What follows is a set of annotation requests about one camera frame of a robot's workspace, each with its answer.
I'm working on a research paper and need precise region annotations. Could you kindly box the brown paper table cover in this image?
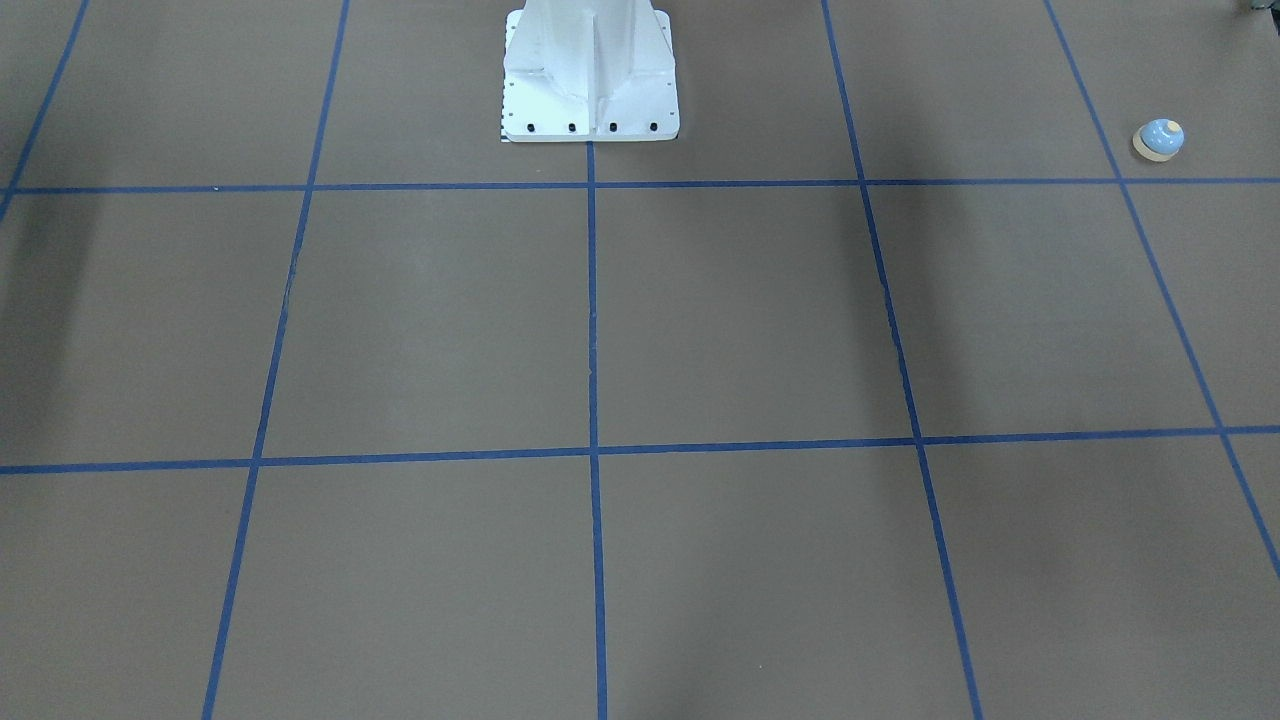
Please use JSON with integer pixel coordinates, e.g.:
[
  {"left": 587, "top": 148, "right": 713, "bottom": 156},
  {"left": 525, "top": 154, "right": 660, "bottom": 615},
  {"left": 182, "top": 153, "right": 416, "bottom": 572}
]
[{"left": 3, "top": 1, "right": 1277, "bottom": 719}]

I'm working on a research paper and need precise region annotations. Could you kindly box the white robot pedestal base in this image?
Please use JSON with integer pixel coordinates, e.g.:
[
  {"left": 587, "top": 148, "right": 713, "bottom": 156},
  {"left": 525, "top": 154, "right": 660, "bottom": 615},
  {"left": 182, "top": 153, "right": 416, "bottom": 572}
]
[{"left": 500, "top": 1, "right": 681, "bottom": 143}]

